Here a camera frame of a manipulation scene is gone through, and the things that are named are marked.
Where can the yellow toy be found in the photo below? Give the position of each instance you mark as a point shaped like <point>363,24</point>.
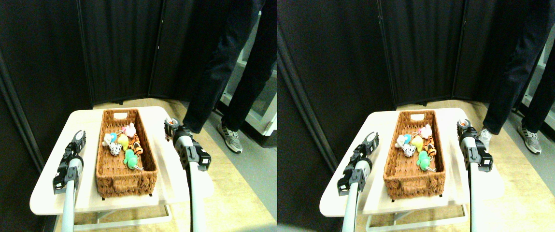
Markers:
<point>123,141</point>
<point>418,143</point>

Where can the blue toy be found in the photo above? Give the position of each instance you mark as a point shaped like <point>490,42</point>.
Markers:
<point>404,140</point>
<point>110,138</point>

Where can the orange tiger toy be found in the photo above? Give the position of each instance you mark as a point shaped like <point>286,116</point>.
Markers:
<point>432,146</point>
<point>137,145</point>

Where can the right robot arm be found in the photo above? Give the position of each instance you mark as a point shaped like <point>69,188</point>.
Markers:
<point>196,203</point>
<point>476,203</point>

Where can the pink toy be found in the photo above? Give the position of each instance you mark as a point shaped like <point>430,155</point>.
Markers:
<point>130,129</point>
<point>425,130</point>

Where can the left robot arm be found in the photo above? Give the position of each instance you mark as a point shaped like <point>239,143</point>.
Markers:
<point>349,212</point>
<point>68,212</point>

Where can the brown wicker basket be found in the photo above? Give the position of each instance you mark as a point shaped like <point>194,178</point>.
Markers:
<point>130,181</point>
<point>419,182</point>

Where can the orange white toy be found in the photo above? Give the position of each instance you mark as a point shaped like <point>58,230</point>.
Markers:
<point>173,121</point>
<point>462,122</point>

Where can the person's legs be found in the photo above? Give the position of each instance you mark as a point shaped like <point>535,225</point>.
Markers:
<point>519,72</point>
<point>214,72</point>

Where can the grey curtain stand pole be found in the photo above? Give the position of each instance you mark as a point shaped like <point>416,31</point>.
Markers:
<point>10,86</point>
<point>306,104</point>

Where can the green toy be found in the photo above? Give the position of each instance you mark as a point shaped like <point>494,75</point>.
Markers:
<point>423,160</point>
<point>130,158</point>

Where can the low white table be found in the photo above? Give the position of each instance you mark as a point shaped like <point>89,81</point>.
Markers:
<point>378,123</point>
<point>89,121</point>

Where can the white black-spotted toy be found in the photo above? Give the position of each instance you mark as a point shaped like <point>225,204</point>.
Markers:
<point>408,151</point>
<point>114,150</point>

